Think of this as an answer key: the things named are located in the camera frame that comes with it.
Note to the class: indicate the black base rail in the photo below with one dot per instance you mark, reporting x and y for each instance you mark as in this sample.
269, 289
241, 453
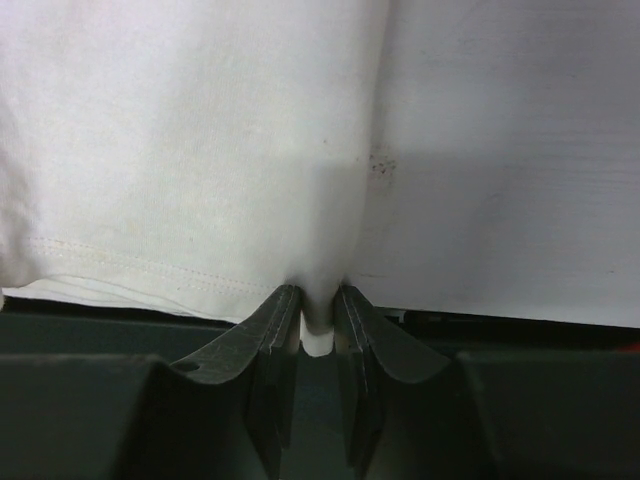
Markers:
34, 326

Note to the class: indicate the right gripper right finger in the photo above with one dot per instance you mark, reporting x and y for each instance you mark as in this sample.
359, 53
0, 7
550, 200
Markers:
408, 411

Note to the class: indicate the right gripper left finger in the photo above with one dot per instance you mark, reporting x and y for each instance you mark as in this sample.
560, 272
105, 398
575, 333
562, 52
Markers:
225, 410

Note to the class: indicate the cream white t shirt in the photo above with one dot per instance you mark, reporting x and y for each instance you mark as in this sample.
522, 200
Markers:
187, 157

